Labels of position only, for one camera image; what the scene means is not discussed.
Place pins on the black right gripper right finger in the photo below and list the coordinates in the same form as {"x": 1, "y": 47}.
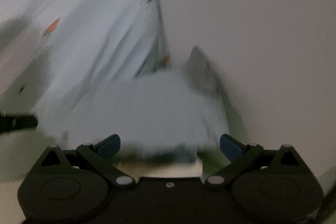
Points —
{"x": 241, "y": 157}

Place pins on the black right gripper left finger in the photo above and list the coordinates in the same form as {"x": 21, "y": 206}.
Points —
{"x": 98, "y": 156}

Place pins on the grey fleece garment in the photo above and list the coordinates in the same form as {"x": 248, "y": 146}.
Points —
{"x": 172, "y": 114}

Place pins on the black left gripper tip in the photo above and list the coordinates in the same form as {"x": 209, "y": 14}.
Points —
{"x": 17, "y": 122}

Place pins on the pale green storage bag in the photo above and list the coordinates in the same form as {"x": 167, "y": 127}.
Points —
{"x": 51, "y": 48}

